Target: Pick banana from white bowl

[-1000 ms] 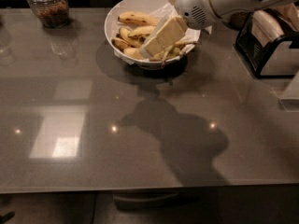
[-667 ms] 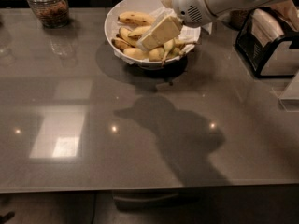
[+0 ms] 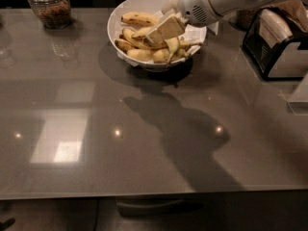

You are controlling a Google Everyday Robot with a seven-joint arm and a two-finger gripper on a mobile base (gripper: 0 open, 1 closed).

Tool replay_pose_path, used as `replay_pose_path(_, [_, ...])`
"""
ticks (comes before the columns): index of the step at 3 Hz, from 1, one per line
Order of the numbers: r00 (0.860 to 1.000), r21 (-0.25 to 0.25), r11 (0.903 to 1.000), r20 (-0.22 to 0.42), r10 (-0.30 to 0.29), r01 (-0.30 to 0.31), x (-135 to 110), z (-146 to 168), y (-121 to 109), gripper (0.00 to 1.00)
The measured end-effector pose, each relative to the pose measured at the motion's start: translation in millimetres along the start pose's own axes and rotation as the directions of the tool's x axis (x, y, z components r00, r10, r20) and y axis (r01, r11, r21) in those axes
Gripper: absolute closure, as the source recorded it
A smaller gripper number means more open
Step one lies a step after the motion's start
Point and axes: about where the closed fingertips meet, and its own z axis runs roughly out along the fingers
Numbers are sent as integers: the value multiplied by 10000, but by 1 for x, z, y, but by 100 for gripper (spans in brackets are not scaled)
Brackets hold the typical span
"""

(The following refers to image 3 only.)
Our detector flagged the right glass jar with cereal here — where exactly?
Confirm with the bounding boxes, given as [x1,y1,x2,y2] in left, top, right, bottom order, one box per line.
[236,10,256,30]

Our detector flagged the small left banana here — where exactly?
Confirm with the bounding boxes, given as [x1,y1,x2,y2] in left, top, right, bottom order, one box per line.
[115,38,135,53]

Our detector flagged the bread bag in basket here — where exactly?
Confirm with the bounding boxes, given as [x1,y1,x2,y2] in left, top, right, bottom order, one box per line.
[259,0,308,48]

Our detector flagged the white bowl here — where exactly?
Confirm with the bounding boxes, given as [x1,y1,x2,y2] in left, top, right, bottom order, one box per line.
[107,0,208,73]

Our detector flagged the left glass jar with granola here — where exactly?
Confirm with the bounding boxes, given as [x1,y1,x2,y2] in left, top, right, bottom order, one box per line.
[28,0,71,29]

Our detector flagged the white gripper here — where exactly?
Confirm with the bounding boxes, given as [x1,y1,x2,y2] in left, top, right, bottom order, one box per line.
[145,0,265,43]

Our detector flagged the yellow banana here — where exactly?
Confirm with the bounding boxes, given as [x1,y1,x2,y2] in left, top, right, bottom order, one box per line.
[132,27,180,66]
[126,48,190,64]
[121,27,205,50]
[121,12,159,26]

